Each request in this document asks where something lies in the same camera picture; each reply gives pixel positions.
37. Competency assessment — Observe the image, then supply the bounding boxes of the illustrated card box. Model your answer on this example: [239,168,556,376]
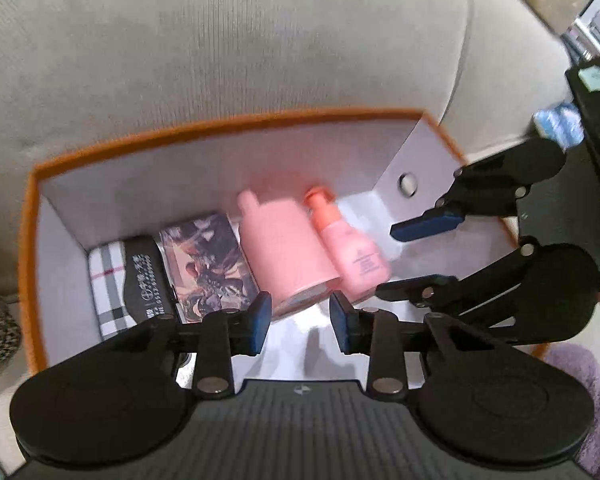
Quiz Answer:
[159,212,259,324]

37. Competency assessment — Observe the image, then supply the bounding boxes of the small pink pump bottle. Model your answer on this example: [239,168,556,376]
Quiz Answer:
[303,186,391,304]

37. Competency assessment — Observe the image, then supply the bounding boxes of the orange storage box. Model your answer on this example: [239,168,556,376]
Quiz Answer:
[18,108,517,373]

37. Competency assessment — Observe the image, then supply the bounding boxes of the large pink bottle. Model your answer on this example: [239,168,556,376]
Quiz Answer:
[237,190,340,318]

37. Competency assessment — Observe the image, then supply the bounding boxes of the plaid and black pouch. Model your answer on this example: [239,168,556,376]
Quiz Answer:
[88,235,178,340]

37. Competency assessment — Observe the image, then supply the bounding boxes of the purple fluffy blanket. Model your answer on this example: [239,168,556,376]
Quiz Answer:
[544,344,600,479]

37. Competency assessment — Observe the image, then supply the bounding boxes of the grey fabric sofa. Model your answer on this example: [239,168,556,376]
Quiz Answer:
[0,0,581,466]

